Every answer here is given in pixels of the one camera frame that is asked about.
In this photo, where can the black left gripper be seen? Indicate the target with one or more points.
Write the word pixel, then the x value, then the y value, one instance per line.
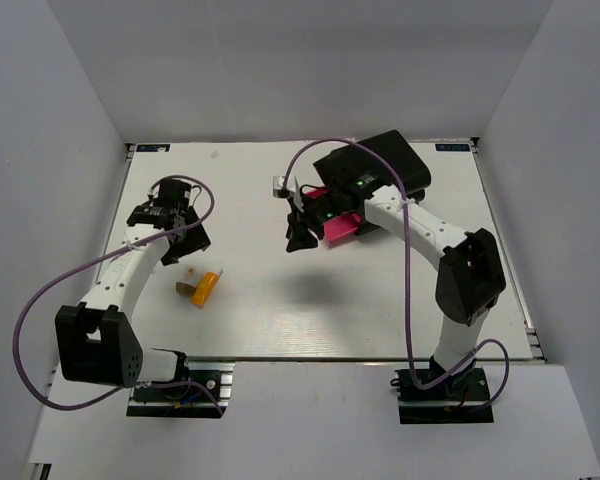
pixel 197 240

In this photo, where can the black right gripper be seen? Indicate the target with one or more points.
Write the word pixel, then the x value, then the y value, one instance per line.
pixel 299 224

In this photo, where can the orange makeup compact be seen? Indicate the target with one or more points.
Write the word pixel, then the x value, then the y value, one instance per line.
pixel 205 287

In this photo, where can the black drawer organizer cabinet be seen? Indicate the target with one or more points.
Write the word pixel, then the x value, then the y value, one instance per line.
pixel 347 162

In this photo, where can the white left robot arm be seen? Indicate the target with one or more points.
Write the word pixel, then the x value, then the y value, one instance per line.
pixel 96 341

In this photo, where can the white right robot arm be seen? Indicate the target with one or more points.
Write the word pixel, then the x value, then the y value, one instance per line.
pixel 470 276

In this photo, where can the pink bottom drawer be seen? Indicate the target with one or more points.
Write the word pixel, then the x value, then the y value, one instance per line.
pixel 338 225

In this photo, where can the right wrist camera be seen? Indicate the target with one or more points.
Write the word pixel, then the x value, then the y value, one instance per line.
pixel 284 187

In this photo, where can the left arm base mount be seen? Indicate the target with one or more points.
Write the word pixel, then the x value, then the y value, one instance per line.
pixel 204 394

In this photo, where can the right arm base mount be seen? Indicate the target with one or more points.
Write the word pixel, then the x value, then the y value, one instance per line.
pixel 461 402

